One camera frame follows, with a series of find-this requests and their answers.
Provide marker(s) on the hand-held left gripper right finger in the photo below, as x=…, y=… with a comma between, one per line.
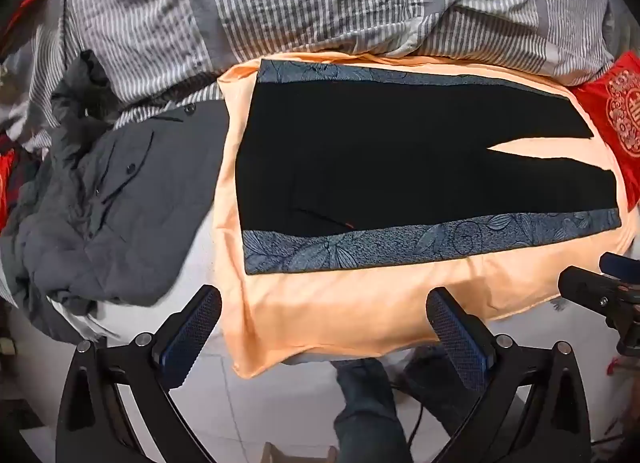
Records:
x=457, y=338

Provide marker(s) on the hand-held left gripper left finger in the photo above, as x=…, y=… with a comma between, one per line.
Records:
x=192, y=330

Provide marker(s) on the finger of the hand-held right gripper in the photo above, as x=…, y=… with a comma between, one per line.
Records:
x=622, y=270
x=585, y=288

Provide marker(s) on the black pants with patterned trim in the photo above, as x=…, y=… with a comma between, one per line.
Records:
x=380, y=153

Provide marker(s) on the orange bed sheet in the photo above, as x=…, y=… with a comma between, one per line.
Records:
x=350, y=308

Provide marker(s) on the person's leg in jeans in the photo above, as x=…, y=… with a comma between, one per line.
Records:
x=367, y=408

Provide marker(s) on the dark grey jacket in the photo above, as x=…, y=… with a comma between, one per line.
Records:
x=115, y=223

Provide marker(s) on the red cushion with gold print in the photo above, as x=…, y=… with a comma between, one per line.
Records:
x=615, y=113

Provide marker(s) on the cardboard box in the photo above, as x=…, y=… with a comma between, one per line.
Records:
x=300, y=454

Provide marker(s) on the grey striped duvet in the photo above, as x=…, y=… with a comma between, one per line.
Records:
x=300, y=3

